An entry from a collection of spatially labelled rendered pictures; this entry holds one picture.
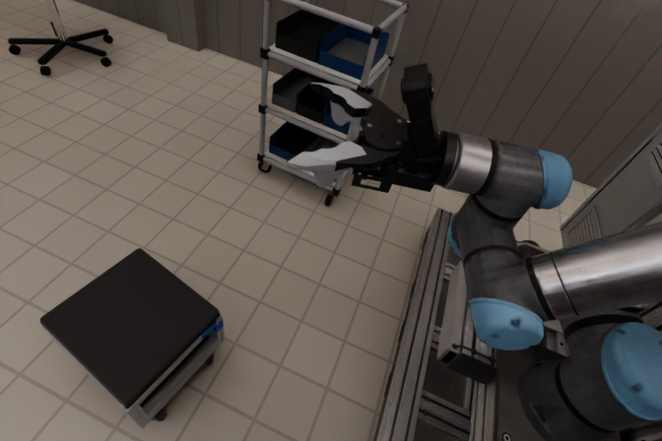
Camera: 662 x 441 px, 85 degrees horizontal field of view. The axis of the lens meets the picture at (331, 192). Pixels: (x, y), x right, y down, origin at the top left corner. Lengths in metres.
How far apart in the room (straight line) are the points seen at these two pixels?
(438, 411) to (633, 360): 0.83
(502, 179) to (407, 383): 1.03
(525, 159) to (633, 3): 2.20
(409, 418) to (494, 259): 0.96
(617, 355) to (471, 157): 0.37
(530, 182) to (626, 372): 0.32
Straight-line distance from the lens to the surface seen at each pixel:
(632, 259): 0.48
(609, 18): 2.67
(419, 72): 0.42
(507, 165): 0.49
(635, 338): 0.73
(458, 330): 0.96
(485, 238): 0.53
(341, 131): 1.77
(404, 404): 1.39
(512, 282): 0.49
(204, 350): 1.44
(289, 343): 1.61
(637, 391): 0.71
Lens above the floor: 1.50
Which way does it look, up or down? 45 degrees down
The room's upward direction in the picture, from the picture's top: 14 degrees clockwise
